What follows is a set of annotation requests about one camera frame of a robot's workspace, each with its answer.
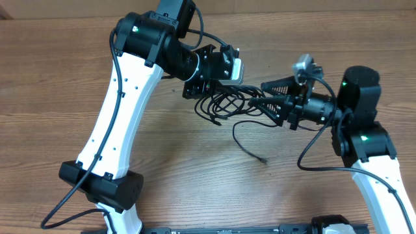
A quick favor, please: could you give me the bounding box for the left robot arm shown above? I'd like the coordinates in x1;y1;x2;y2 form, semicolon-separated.
58;1;244;233

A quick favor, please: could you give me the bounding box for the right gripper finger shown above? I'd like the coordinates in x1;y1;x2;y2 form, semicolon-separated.
248;96;294;127
261;76;301;96

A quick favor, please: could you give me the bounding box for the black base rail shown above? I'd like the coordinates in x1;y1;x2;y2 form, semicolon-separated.
81;223;370;234

